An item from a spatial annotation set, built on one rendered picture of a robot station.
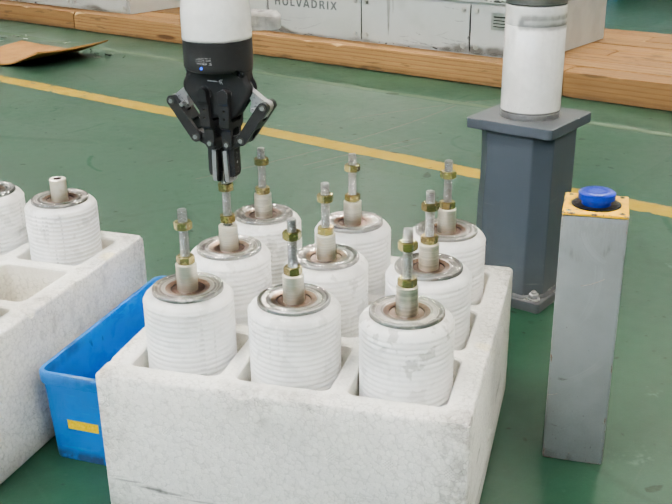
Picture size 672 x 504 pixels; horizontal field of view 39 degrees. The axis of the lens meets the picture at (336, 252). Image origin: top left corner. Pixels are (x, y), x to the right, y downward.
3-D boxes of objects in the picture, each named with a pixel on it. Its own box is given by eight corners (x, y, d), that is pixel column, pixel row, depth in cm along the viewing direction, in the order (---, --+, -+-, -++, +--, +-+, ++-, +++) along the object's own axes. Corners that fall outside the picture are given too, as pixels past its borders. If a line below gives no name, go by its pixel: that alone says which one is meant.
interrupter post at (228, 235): (225, 245, 112) (223, 219, 111) (243, 248, 111) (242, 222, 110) (215, 253, 110) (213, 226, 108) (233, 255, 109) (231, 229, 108)
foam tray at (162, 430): (239, 353, 139) (232, 240, 132) (505, 387, 129) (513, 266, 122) (111, 516, 104) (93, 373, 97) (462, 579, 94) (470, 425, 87)
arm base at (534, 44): (517, 104, 154) (523, -3, 148) (569, 112, 149) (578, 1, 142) (489, 116, 147) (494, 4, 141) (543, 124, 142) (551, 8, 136)
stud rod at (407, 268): (412, 297, 94) (413, 226, 91) (412, 302, 93) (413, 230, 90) (402, 297, 94) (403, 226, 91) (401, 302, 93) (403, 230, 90)
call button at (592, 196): (578, 200, 107) (579, 183, 106) (614, 203, 106) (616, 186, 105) (576, 212, 103) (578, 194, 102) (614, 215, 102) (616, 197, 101)
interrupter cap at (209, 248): (217, 235, 115) (217, 230, 115) (272, 244, 112) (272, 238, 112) (184, 257, 108) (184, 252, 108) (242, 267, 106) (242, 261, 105)
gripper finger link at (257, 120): (260, 101, 100) (229, 136, 103) (272, 113, 100) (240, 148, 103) (271, 95, 103) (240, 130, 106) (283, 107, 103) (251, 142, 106)
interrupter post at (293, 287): (310, 303, 97) (309, 273, 95) (292, 310, 95) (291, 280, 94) (295, 296, 98) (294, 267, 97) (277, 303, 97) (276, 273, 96)
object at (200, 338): (148, 459, 102) (133, 308, 95) (164, 412, 111) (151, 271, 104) (237, 459, 102) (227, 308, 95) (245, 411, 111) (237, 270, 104)
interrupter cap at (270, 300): (346, 303, 97) (345, 296, 96) (290, 326, 92) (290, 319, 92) (297, 281, 102) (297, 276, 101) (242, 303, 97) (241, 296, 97)
